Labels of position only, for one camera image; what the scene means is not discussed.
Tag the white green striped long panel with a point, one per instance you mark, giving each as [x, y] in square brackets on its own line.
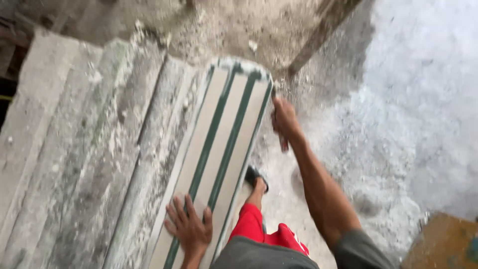
[220, 149]

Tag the person's right hand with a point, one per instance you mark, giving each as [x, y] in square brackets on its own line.
[286, 118]

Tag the person's bare leg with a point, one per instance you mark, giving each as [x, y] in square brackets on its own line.
[257, 194]

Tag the stack of grey concrete slabs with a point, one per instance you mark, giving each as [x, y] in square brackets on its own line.
[82, 149]

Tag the white powder heap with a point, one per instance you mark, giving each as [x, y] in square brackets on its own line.
[414, 112]

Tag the black sandal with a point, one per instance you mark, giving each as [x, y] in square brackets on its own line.
[255, 177]

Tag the red shorts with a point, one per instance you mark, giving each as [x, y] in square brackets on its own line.
[261, 231]

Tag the brown yellow box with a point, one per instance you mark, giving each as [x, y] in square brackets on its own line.
[442, 243]

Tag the brown wooden post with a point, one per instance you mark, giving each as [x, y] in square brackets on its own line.
[324, 35]

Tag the person's right fingers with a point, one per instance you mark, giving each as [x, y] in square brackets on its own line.
[277, 118]

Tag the grey shirt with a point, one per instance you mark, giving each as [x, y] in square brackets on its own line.
[261, 256]

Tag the person's left hand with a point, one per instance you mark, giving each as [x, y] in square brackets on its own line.
[191, 232]

